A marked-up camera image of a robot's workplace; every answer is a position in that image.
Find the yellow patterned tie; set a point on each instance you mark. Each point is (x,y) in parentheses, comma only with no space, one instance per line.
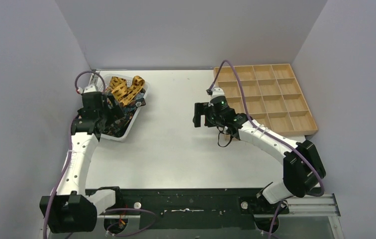
(122,92)

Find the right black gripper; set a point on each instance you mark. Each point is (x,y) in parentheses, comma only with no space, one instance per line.
(200,110)

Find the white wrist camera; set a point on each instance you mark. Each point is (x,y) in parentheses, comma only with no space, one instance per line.
(88,89)
(215,92)

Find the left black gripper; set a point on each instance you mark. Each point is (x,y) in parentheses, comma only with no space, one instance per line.
(116,107)

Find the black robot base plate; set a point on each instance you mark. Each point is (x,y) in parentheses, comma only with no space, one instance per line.
(197,208)

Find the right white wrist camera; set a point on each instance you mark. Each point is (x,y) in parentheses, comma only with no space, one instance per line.
(215,92)

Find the wooden compartment tray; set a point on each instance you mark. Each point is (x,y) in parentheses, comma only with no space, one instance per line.
(271,94)

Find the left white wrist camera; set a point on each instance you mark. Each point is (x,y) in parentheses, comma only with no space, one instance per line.
(88,89)

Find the dark floral tie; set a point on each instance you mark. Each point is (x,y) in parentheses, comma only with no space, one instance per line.
(119,127)

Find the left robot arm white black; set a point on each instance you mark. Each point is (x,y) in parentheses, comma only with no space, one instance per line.
(67,209)

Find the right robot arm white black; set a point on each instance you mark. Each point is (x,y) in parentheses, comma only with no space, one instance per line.
(302,172)

